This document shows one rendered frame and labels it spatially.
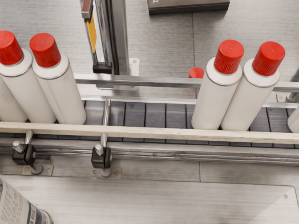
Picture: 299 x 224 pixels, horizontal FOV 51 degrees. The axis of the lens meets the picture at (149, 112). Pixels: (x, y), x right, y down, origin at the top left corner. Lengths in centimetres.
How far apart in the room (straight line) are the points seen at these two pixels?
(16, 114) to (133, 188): 24
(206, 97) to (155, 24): 37
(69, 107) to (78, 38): 30
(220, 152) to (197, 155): 4
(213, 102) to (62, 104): 23
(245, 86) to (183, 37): 34
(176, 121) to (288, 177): 23
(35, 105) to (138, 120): 18
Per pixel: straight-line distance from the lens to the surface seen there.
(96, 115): 59
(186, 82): 53
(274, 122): 63
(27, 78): 48
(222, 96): 47
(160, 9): 82
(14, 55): 46
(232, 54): 42
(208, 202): 54
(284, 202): 57
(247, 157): 60
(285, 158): 63
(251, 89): 46
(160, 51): 75
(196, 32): 80
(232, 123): 55
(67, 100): 50
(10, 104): 56
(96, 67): 58
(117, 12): 55
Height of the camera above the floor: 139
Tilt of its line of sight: 60 degrees down
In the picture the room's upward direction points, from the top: 2 degrees clockwise
